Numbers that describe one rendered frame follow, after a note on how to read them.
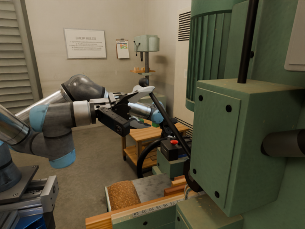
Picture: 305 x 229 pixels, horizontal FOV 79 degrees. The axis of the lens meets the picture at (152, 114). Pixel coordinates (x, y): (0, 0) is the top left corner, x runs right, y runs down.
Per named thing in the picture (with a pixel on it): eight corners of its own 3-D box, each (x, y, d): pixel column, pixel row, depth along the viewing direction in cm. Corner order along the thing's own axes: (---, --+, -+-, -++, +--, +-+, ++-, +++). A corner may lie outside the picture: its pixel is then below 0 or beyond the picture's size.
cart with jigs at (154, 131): (162, 148, 273) (163, 106, 253) (186, 168, 226) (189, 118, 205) (120, 159, 244) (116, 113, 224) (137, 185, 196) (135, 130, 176)
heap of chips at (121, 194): (132, 181, 66) (131, 172, 65) (144, 211, 54) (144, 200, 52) (106, 187, 63) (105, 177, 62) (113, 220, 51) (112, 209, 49)
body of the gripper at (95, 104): (125, 90, 62) (87, 93, 58) (132, 103, 55) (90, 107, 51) (125, 110, 66) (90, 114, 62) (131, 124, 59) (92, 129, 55)
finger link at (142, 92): (145, 74, 59) (122, 91, 59) (151, 82, 54) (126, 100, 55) (150, 81, 61) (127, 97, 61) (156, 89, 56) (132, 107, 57)
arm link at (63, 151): (55, 153, 64) (49, 123, 60) (82, 158, 60) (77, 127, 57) (35, 166, 57) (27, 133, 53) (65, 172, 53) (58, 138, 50)
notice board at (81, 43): (106, 58, 324) (104, 30, 310) (106, 58, 323) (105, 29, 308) (67, 59, 295) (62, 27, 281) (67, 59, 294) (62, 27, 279)
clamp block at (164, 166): (185, 159, 85) (186, 141, 82) (202, 176, 73) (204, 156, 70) (155, 165, 80) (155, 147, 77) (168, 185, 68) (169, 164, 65)
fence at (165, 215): (282, 181, 66) (285, 168, 64) (286, 184, 64) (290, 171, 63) (113, 236, 46) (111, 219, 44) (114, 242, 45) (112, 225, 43)
